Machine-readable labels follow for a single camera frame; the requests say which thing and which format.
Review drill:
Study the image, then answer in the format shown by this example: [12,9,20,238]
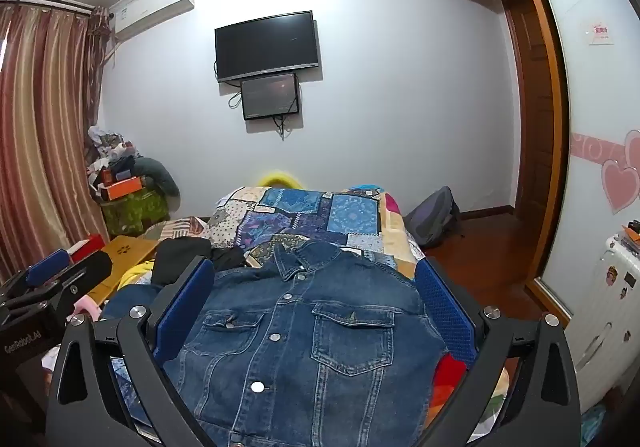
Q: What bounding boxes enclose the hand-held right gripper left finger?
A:
[46,254,217,447]

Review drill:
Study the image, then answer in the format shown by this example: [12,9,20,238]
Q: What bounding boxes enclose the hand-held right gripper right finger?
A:
[414,256,584,447]

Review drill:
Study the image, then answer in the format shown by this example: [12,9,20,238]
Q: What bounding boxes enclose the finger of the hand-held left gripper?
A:
[47,252,114,325]
[0,249,72,300]

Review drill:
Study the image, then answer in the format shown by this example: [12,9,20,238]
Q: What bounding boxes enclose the blue denim jacket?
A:
[102,239,451,447]

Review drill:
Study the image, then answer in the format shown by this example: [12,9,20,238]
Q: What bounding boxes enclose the red box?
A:
[70,236,105,262]

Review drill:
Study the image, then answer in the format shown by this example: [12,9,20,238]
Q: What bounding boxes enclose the pink soft item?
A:
[75,296,104,324]

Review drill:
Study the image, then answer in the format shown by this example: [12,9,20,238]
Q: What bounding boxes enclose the wooden lap table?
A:
[82,235,162,309]

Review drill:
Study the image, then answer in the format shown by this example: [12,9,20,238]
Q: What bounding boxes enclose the yellow cloth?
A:
[117,259,157,289]

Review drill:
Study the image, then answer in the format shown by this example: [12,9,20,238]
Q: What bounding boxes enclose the black garment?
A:
[150,237,247,288]

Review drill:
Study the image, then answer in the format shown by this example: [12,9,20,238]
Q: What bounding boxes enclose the orange box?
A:
[106,177,143,202]

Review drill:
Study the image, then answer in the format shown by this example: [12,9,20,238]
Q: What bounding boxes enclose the grey backpack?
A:
[402,186,461,249]

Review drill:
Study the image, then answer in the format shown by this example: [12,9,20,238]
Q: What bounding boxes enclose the pile of mixed clutter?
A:
[86,126,147,202]

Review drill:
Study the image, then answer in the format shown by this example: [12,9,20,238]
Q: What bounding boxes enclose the striped pink curtain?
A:
[0,2,112,280]

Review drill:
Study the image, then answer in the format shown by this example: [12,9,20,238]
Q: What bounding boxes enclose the blue patchwork quilt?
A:
[150,186,396,278]

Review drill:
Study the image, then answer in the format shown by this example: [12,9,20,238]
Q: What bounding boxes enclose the yellow fluffy item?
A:
[257,170,306,190]

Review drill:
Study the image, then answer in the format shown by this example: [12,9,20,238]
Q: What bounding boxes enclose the light blue cloth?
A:
[580,404,609,447]

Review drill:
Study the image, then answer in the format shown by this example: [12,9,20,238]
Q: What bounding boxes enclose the small orange black object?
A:
[622,221,640,256]

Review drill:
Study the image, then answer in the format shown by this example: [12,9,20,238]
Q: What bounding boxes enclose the wooden door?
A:
[501,0,557,228]

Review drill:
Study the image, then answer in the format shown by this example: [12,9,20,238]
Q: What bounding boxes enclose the large pink heart sticker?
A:
[600,158,640,216]

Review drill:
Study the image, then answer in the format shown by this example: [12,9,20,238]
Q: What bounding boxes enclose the dark curtain rod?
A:
[0,0,97,12]

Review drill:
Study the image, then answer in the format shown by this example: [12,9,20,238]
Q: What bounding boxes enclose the white sliding wardrobe door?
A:
[515,0,640,328]

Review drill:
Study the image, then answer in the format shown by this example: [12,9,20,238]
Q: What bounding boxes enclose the white air conditioner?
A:
[111,0,196,40]

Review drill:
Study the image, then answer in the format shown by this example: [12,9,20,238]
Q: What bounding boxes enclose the white paper notice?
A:
[582,21,615,47]

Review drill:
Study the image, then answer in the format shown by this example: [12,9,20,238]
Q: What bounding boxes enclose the small black wall monitor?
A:
[240,73,301,121]

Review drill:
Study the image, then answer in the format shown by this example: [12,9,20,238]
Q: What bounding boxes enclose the black wall television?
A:
[215,11,320,84]

